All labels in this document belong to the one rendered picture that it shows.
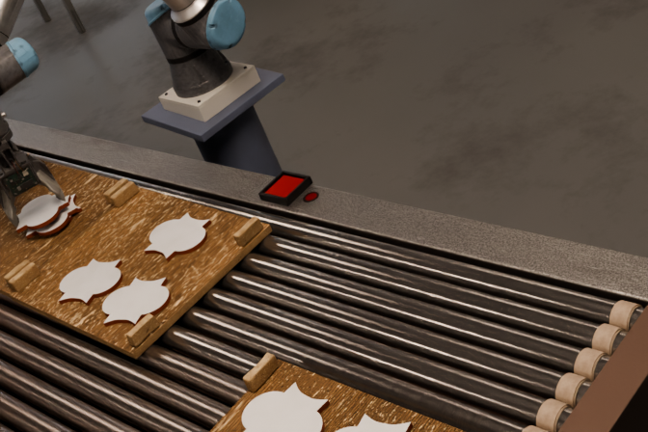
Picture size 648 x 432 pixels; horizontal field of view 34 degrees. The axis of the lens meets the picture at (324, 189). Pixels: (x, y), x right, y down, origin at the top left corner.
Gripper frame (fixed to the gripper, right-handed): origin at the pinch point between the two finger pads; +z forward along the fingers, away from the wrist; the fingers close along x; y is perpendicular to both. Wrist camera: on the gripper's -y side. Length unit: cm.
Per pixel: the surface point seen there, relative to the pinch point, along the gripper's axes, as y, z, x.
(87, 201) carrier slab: -0.3, 3.7, 9.4
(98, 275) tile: 30.6, 2.6, 4.4
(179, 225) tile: 29.2, 2.7, 22.0
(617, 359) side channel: 116, 2, 58
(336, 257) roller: 61, 5, 41
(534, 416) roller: 113, 6, 45
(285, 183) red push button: 33, 5, 43
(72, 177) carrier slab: -13.7, 3.7, 9.2
